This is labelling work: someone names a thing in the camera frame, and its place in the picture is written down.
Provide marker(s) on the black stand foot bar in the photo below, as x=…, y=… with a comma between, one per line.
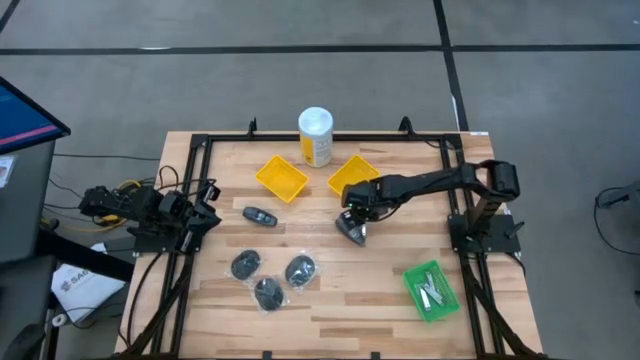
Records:
x=85, y=255

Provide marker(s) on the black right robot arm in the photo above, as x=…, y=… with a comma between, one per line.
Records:
x=430, y=182

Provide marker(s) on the green plastic basket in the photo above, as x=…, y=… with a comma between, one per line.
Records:
x=442, y=311

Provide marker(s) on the white label card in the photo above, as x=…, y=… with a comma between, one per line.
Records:
x=6, y=172

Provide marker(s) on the black monitor blue screen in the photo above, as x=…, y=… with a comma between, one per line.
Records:
x=25, y=120

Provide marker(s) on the black aluminium table frame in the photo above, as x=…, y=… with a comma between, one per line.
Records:
x=390, y=136

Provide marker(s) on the black sponge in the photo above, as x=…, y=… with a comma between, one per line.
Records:
x=269, y=294
x=300, y=270
x=245, y=264

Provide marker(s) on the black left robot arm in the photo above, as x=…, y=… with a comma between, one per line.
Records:
x=145, y=207

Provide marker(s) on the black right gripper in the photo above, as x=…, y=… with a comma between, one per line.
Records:
x=370, y=197

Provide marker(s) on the yellow plastic basket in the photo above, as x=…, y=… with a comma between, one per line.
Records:
x=352, y=172
x=282, y=179

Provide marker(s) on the black frame bracket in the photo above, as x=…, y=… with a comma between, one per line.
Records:
x=253, y=129
x=406, y=126

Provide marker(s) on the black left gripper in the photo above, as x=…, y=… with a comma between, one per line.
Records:
x=195, y=215

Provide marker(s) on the grey cabinet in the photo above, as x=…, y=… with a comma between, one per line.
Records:
x=25, y=210

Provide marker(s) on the white tape roll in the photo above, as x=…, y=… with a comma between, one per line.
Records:
x=59, y=320

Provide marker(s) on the white wipes canister yellow label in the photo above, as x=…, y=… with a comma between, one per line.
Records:
x=316, y=135

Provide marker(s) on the white printed paper sheet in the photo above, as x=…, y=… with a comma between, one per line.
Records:
x=82, y=292

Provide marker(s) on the packaged dark grey roll-on deodorant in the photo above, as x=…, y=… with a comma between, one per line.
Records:
x=351, y=231

